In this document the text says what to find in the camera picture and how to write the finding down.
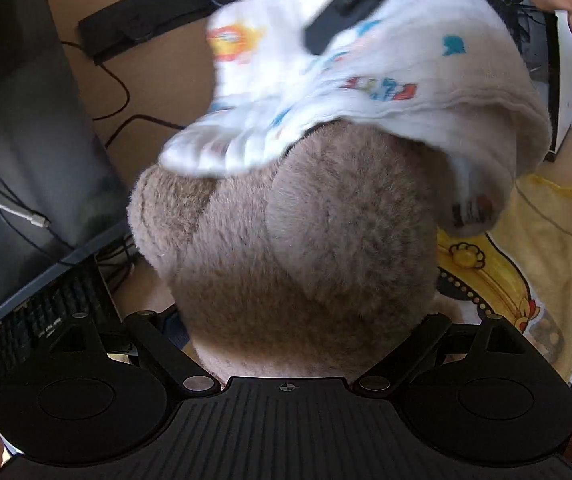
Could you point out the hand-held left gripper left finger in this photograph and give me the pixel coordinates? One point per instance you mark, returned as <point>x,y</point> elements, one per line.
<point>151,332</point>

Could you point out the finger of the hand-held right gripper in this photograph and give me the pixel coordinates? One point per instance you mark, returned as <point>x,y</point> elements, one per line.
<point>327,30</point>

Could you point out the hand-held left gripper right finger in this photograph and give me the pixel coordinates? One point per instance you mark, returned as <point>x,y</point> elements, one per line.
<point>428,332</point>

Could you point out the white printed cloth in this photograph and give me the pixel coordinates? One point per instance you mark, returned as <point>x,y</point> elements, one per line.
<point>366,85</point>

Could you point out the brown plush toy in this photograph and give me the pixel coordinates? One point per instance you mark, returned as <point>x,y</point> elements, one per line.
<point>296,255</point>

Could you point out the yellow printed blanket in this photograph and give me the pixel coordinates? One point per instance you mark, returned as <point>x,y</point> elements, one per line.
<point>541,270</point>

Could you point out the black keyboard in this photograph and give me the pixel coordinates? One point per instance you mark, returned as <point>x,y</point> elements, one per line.
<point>20,340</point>

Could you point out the black soundbar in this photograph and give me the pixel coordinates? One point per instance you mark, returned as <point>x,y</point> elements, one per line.
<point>165,20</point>

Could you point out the black computer monitor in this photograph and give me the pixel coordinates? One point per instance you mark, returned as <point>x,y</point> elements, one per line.
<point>20,125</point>

